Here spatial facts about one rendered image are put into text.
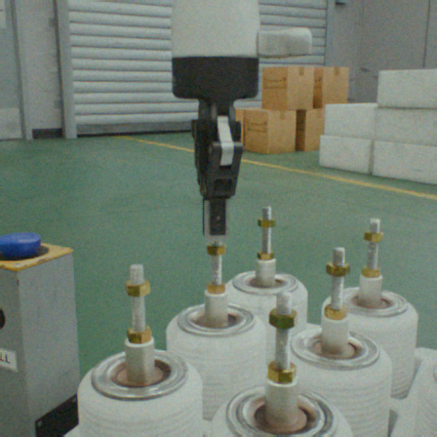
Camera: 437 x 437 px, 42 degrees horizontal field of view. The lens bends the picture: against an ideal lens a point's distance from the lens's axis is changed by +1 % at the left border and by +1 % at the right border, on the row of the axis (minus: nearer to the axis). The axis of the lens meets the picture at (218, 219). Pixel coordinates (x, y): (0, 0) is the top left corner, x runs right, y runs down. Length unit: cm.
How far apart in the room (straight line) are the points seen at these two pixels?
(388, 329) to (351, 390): 12
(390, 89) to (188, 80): 263
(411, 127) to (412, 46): 390
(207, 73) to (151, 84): 523
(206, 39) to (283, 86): 363
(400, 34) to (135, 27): 302
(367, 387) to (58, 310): 29
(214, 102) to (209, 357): 22
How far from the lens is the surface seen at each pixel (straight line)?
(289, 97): 406
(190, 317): 55
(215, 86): 46
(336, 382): 47
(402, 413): 57
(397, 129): 306
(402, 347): 59
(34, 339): 56
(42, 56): 541
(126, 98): 558
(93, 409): 44
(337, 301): 48
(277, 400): 39
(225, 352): 51
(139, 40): 566
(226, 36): 47
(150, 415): 42
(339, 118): 335
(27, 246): 56
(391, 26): 708
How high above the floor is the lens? 47
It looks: 13 degrees down
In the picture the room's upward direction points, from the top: straight up
